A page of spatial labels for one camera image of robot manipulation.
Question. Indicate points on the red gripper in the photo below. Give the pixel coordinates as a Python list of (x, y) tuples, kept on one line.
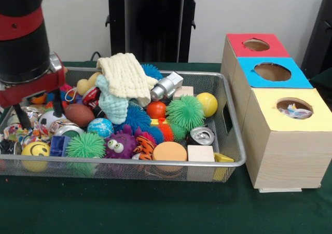
[(31, 91)]

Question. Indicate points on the cream knitted cloth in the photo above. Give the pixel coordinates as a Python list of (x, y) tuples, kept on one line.
[(124, 76)]

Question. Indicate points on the colourful floral print cloth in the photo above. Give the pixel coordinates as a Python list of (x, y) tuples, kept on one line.
[(296, 111)]

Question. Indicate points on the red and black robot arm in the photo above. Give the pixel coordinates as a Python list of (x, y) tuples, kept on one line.
[(23, 31)]

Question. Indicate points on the clear mesh bin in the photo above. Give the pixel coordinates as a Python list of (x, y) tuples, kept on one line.
[(129, 169)]

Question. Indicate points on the wooden box with three holes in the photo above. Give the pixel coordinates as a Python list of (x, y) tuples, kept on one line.
[(285, 151)]

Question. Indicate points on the small orange basketball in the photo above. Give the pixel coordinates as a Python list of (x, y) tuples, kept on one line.
[(38, 98)]

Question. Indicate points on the yellow smiley ball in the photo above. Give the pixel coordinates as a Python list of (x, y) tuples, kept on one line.
[(35, 155)]

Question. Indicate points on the green spiky ball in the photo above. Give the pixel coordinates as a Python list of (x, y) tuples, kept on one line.
[(185, 112), (85, 147)]

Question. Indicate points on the mint green knitted cloth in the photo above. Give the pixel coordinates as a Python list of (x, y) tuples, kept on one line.
[(111, 107)]

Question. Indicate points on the purple spiky ball with eyes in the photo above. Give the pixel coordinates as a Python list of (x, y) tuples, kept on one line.
[(120, 147)]

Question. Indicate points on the plain yellow ball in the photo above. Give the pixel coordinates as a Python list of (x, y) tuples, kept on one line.
[(206, 104)]

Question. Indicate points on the black chair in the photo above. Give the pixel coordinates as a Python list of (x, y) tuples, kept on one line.
[(321, 37)]

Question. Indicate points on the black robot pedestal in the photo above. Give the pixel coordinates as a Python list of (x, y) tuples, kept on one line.
[(150, 26)]

